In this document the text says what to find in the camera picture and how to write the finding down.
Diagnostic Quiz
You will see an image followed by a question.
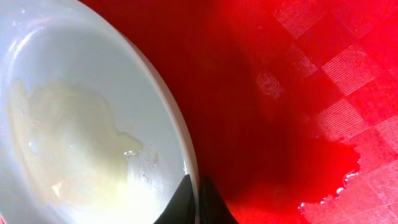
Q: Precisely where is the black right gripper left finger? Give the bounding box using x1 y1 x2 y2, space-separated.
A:
154 174 195 224

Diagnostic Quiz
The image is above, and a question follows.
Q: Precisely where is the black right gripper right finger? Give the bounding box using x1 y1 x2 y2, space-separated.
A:
199 177 238 224

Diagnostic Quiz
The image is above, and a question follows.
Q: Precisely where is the light green plate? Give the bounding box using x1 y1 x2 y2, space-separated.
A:
1 1 199 223

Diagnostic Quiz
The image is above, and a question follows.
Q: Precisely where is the red plastic tray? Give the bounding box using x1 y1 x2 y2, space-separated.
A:
87 0 397 223

